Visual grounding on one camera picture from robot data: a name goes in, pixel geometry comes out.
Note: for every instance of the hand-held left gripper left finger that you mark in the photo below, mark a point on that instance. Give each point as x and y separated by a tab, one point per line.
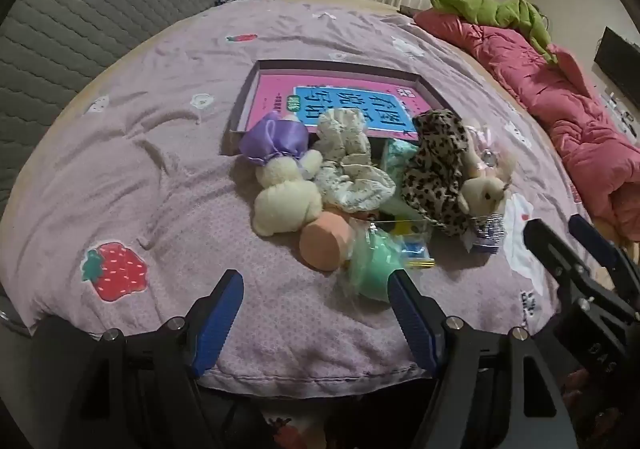
220	324

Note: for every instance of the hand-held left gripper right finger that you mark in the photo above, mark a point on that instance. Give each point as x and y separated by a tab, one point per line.
412	324

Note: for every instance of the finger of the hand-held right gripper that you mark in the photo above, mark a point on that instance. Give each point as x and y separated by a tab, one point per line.
597	244
550	249

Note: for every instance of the green ball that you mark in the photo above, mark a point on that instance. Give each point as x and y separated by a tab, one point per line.
372	264

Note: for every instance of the beige plush bunny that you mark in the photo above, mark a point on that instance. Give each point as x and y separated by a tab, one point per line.
482	191

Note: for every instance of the orange makeup sponge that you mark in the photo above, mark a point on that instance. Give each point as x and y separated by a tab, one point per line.
325	241

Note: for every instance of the leopard print scrunchie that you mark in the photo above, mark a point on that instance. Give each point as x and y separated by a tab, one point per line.
435	169

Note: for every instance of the white plush with purple cap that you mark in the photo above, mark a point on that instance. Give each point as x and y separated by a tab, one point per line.
285	199

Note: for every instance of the green tissue pack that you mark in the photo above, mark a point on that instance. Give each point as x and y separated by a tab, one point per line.
397	156

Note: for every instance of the floral scrunchie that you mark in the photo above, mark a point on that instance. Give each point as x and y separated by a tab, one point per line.
345	134

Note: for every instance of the brown cardboard box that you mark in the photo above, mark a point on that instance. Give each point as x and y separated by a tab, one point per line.
250	94

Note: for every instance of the pink quilt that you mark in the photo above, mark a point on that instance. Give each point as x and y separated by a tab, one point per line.
550	94

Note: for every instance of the black television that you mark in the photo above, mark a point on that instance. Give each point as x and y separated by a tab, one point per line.
620	64

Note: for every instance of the purple printed blanket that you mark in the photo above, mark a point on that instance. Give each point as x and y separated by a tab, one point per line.
150	154

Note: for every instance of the pink book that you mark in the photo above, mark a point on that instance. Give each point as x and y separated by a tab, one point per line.
275	99

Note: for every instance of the green blanket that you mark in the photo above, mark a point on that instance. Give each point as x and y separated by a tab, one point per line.
500	11

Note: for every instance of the grey quilted headboard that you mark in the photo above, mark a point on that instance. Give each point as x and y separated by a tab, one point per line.
100	4

